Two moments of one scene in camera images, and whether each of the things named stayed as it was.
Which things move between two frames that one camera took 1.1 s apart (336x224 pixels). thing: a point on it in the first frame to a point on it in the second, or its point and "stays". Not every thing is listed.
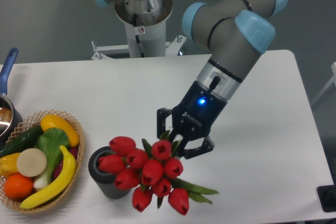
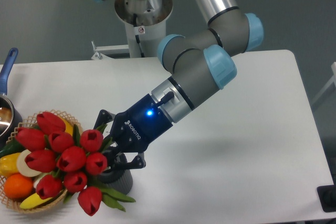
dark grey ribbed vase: [105, 182] to [121, 180]
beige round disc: [31, 162] stays
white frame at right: [333, 67] stays
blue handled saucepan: [10, 118] stays
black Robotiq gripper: [191, 120] to [134, 129]
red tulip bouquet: [151, 173] to [67, 162]
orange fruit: [17, 185] stays
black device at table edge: [327, 196] stays
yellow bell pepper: [8, 164] stays
